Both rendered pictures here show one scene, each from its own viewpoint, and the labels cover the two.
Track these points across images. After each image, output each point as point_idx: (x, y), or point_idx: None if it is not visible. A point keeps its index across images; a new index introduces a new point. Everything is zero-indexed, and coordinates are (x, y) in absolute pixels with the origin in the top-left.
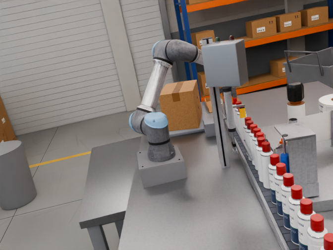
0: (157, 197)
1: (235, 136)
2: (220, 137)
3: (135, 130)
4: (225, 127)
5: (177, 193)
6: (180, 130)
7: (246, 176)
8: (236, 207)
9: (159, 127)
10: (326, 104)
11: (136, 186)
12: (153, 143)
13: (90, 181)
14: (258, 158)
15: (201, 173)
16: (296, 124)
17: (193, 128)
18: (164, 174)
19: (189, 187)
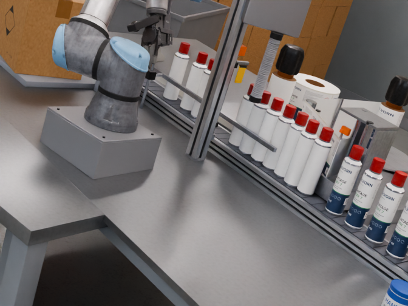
0: (137, 196)
1: (178, 110)
2: (214, 107)
3: (65, 63)
4: None
5: (165, 193)
6: (47, 78)
7: (241, 177)
8: (271, 218)
9: (144, 69)
10: (308, 88)
11: (71, 173)
12: (122, 97)
13: None
14: (303, 149)
15: (169, 164)
16: (363, 110)
17: (70, 78)
18: (130, 157)
19: (174, 185)
